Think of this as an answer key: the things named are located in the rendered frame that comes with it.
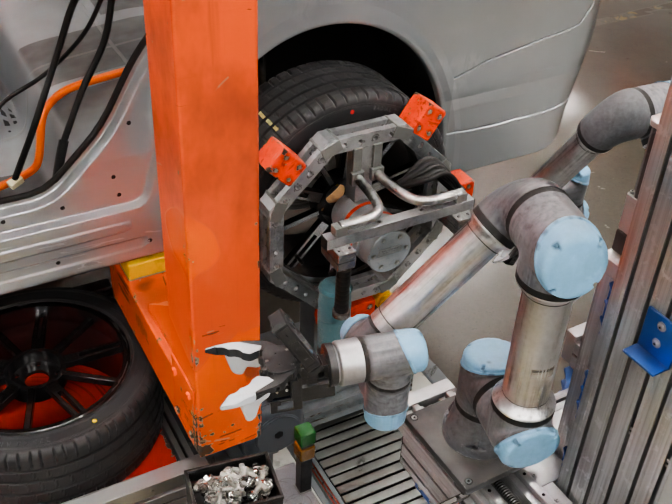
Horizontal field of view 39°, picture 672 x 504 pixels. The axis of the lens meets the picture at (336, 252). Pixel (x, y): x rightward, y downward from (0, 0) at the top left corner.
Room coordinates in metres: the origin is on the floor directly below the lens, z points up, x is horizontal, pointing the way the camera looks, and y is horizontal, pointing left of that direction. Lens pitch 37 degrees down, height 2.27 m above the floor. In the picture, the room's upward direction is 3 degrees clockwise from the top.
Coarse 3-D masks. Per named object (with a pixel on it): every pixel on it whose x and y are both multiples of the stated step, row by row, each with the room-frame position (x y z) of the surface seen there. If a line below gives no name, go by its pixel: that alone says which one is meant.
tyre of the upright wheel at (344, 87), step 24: (288, 72) 2.26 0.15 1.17; (312, 72) 2.24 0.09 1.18; (336, 72) 2.25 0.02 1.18; (360, 72) 2.29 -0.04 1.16; (264, 96) 2.18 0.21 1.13; (288, 96) 2.14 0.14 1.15; (312, 96) 2.12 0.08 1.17; (336, 96) 2.11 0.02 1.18; (360, 96) 2.13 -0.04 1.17; (384, 96) 2.16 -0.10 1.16; (264, 120) 2.10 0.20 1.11; (288, 120) 2.06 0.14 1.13; (312, 120) 2.05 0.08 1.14; (336, 120) 2.09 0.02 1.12; (360, 120) 2.13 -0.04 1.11; (264, 144) 2.02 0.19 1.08; (288, 144) 2.02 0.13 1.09; (432, 144) 2.24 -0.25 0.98; (264, 192) 1.99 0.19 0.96; (264, 288) 1.99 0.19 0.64
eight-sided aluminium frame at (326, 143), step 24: (384, 120) 2.11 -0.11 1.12; (312, 144) 2.01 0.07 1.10; (336, 144) 1.99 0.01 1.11; (360, 144) 2.03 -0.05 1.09; (408, 144) 2.10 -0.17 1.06; (312, 168) 1.96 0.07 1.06; (288, 192) 1.93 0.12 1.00; (432, 192) 2.17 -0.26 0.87; (264, 216) 1.94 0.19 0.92; (264, 240) 1.94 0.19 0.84; (432, 240) 2.16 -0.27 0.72; (264, 264) 1.94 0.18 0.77; (408, 264) 2.12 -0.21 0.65; (288, 288) 1.93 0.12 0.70; (312, 288) 1.99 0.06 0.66; (360, 288) 2.05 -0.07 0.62; (384, 288) 2.08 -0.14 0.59
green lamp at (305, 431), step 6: (300, 426) 1.48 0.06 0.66; (306, 426) 1.48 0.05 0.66; (312, 426) 1.48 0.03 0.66; (294, 432) 1.48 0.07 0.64; (300, 432) 1.46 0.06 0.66; (306, 432) 1.46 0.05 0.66; (312, 432) 1.47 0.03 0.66; (300, 438) 1.45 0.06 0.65; (306, 438) 1.45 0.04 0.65; (312, 438) 1.46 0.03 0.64; (300, 444) 1.45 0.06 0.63; (306, 444) 1.46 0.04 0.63
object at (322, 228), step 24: (384, 144) 2.20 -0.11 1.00; (336, 168) 2.17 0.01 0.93; (384, 168) 2.39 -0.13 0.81; (408, 168) 2.23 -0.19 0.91; (312, 192) 2.08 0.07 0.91; (384, 192) 2.34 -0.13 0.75; (312, 216) 2.08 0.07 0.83; (288, 240) 2.24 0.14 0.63; (312, 240) 2.09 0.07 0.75; (288, 264) 2.05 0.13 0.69; (312, 264) 2.14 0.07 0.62; (360, 264) 2.15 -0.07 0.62
